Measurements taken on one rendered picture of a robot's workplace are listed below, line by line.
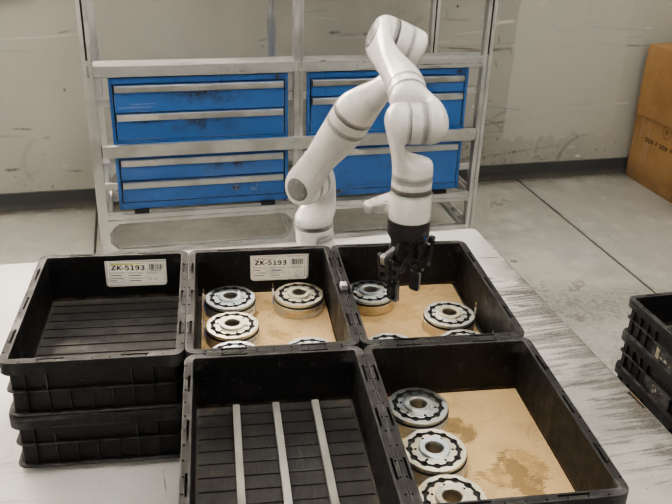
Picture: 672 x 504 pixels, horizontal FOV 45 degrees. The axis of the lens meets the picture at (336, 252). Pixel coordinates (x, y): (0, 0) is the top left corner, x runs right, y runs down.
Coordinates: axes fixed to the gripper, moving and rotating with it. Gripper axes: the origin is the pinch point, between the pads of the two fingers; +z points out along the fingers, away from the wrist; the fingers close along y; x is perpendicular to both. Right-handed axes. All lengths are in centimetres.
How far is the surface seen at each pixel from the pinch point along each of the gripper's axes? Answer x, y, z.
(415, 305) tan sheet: 10.0, 17.2, 14.7
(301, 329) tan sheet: 19.5, -7.2, 14.7
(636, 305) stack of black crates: -6, 96, 39
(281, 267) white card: 34.0, 0.5, 8.9
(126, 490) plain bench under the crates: 17, -50, 28
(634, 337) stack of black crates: -8, 97, 49
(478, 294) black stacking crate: -2.0, 22.3, 9.0
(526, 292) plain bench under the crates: 9, 62, 28
